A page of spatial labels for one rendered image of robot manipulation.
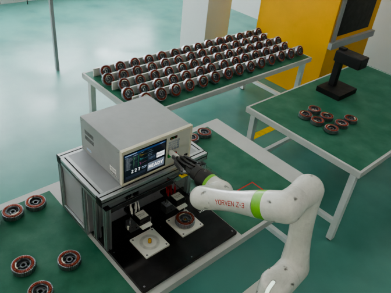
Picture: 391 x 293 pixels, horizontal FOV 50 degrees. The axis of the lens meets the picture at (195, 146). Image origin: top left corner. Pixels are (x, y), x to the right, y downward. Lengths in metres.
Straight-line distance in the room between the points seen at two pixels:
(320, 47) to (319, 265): 2.83
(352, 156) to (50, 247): 2.17
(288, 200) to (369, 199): 2.74
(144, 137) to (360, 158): 1.80
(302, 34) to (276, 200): 4.09
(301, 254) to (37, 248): 1.31
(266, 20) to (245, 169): 3.24
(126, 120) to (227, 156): 1.00
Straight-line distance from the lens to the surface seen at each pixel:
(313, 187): 1.66
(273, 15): 5.73
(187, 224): 2.34
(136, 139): 2.06
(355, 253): 3.67
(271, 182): 2.83
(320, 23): 5.33
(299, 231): 1.79
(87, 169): 2.20
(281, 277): 1.83
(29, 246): 2.37
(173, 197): 2.33
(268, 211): 1.58
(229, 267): 3.24
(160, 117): 2.23
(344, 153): 3.33
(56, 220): 2.48
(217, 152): 3.00
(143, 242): 2.28
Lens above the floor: 2.48
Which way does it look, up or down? 35 degrees down
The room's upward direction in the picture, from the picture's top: 7 degrees clockwise
